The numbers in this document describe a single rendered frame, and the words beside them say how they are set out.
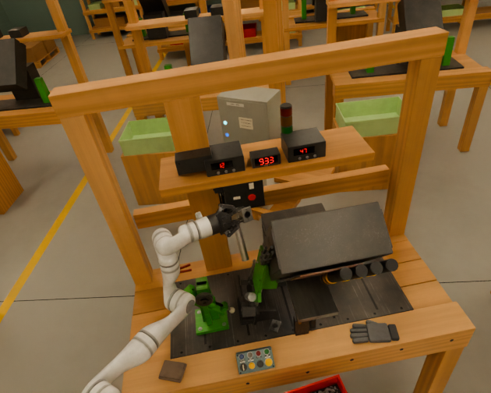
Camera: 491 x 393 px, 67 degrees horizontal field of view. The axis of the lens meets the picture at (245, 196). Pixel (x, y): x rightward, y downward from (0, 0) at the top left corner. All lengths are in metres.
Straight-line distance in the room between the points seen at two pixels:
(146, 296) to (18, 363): 1.52
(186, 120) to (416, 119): 0.99
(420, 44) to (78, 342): 2.85
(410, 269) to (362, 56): 1.08
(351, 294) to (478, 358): 1.27
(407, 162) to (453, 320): 0.72
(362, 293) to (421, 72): 1.00
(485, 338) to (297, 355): 1.65
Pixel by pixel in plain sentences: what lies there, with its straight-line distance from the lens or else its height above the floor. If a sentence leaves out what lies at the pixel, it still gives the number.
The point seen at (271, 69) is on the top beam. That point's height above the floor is 1.91.
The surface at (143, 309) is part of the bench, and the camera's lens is 1.99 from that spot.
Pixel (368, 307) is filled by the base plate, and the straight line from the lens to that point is 1.85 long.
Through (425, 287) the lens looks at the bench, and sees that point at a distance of 2.01.
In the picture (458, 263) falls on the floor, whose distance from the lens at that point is 3.42.
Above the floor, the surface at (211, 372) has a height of 0.90.
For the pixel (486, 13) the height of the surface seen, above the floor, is 0.26.
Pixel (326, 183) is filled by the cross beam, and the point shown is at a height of 1.26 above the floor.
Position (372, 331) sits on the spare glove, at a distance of 1.76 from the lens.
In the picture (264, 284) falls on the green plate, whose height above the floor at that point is 1.14.
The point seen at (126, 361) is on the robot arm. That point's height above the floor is 1.24.
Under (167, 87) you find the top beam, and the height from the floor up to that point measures 1.90.
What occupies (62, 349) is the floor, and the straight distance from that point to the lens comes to 3.22.
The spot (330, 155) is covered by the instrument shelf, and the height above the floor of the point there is 1.54.
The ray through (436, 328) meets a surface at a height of 0.90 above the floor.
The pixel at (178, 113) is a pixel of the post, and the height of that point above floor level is 1.80.
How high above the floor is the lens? 2.39
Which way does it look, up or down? 38 degrees down
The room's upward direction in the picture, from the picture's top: 8 degrees counter-clockwise
